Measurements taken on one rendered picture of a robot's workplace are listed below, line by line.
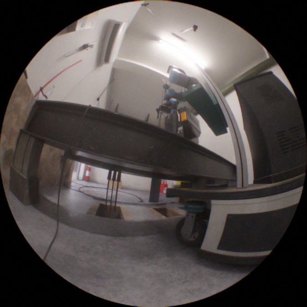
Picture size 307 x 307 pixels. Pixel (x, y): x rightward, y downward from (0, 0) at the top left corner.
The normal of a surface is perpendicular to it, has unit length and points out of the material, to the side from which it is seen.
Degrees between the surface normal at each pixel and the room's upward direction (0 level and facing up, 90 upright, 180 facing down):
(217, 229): 90
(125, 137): 90
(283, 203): 90
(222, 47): 180
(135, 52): 180
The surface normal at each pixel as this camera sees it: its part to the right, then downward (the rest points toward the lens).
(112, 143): 0.43, -0.24
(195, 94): -0.11, 0.94
